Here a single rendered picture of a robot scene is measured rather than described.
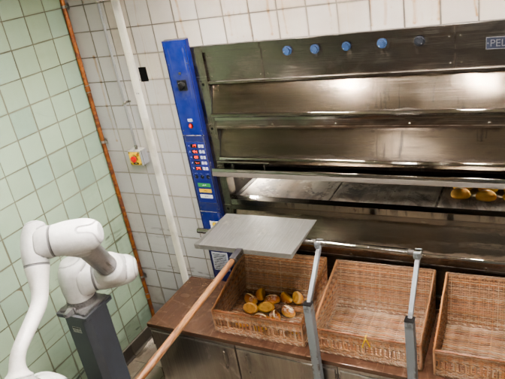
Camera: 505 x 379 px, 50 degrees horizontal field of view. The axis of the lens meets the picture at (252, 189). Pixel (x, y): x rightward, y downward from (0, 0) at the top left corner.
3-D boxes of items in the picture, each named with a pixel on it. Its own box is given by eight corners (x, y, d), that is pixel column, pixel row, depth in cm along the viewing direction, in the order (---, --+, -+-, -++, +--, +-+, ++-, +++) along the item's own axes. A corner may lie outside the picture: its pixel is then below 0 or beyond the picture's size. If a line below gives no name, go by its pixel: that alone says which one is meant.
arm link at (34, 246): (16, 266, 211) (51, 259, 212) (10, 222, 215) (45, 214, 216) (29, 269, 224) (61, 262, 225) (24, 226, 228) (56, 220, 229)
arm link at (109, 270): (98, 264, 288) (138, 255, 289) (101, 293, 282) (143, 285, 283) (43, 217, 217) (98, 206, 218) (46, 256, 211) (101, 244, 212)
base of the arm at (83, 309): (52, 316, 277) (49, 307, 275) (82, 292, 294) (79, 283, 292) (80, 322, 269) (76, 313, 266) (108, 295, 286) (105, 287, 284)
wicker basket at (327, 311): (340, 297, 322) (335, 257, 311) (439, 310, 297) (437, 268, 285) (312, 352, 283) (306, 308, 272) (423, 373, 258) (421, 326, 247)
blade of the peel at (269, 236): (291, 259, 258) (291, 254, 257) (195, 248, 283) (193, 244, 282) (316, 219, 286) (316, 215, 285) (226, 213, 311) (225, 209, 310)
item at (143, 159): (137, 161, 351) (134, 147, 347) (149, 162, 346) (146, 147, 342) (130, 165, 345) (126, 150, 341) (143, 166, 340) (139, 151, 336)
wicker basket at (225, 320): (249, 283, 350) (242, 247, 339) (333, 295, 325) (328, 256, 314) (213, 332, 311) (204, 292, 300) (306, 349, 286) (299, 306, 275)
